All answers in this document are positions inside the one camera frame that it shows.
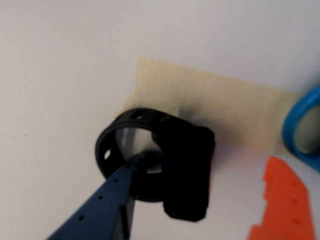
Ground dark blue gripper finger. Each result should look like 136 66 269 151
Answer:
46 154 146 240

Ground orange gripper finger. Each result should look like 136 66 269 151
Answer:
247 156 316 240

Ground black bike light with strap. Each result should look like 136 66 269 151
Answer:
94 107 216 222

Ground beige masking tape strip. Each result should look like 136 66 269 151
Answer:
117 57 305 153

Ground blue-handled scissors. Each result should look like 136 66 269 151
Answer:
281 84 320 173

